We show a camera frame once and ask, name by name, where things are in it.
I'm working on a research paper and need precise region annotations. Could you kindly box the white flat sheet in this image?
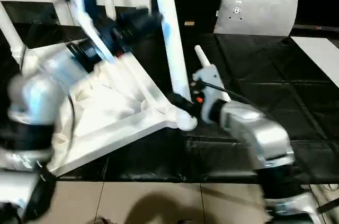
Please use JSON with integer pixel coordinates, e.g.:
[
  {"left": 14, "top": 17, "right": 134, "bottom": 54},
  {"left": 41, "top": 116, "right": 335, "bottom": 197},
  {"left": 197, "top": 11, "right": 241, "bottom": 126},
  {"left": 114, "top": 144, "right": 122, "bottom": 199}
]
[{"left": 290, "top": 36, "right": 339, "bottom": 89}]

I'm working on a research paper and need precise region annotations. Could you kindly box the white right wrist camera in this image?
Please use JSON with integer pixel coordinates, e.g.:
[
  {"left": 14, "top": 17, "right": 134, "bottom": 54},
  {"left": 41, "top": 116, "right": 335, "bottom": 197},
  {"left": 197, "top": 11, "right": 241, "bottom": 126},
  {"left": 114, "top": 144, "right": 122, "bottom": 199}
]
[{"left": 191, "top": 64, "right": 222, "bottom": 104}]

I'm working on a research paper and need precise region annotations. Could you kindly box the white plastic table top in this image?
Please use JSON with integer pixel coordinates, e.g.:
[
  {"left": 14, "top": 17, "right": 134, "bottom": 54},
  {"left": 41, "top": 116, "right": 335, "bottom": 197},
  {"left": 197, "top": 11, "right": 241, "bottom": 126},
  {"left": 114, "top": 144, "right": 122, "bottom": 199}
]
[{"left": 19, "top": 43, "right": 199, "bottom": 178}]

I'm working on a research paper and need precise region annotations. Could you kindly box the black work mat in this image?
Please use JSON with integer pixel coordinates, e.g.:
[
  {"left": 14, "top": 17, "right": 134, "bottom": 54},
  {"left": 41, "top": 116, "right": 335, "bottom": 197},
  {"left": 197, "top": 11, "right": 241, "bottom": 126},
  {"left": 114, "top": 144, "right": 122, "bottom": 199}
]
[{"left": 0, "top": 20, "right": 339, "bottom": 185}]

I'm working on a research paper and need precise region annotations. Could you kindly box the grey cushion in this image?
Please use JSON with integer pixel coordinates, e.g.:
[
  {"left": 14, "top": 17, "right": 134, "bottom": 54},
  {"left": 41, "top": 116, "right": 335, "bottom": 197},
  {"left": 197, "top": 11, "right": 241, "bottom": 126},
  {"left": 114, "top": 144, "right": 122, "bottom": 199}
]
[{"left": 213, "top": 0, "right": 300, "bottom": 37}]

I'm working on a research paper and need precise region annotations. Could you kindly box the black stand leg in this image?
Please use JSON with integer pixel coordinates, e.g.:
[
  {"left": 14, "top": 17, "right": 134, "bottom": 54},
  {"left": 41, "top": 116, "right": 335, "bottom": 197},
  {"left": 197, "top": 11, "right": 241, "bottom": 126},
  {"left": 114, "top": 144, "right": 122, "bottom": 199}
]
[{"left": 316, "top": 198, "right": 339, "bottom": 215}]

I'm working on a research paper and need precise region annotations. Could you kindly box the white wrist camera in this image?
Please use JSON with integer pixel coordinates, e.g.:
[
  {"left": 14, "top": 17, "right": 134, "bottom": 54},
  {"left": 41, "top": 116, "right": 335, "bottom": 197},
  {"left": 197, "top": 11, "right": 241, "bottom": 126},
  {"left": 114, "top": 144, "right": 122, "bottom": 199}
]
[
  {"left": 191, "top": 64, "right": 222, "bottom": 104},
  {"left": 70, "top": 0, "right": 117, "bottom": 66}
]

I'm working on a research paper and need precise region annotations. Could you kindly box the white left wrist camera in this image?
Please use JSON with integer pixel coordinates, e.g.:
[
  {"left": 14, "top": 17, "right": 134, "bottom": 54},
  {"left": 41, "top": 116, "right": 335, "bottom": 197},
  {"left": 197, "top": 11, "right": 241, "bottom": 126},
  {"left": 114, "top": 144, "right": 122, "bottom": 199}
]
[{"left": 70, "top": 0, "right": 117, "bottom": 66}]

